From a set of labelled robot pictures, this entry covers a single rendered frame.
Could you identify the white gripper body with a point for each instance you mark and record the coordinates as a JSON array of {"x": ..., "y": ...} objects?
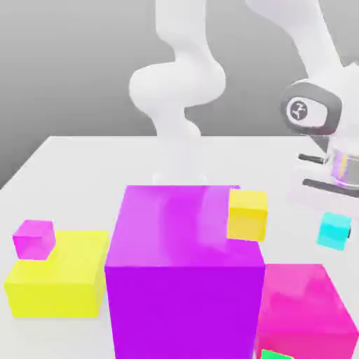
[{"x": 314, "y": 196}]

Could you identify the small magenta cube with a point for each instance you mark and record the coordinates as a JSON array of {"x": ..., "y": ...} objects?
[{"x": 33, "y": 241}]

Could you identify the small green cube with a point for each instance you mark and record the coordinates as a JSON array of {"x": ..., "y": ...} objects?
[{"x": 276, "y": 354}]

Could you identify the small cyan cube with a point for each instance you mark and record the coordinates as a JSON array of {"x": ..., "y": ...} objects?
[{"x": 332, "y": 234}]

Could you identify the large yellow box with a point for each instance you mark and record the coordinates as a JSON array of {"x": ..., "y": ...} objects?
[{"x": 56, "y": 291}]

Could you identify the large purple box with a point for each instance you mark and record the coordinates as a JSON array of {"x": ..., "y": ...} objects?
[{"x": 182, "y": 294}]

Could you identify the large pink box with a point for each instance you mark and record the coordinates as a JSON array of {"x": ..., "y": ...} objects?
[{"x": 305, "y": 308}]

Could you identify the small yellow cube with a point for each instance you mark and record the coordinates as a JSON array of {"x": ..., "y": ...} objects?
[{"x": 246, "y": 216}]

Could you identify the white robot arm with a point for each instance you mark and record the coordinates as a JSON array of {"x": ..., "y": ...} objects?
[{"x": 179, "y": 84}]

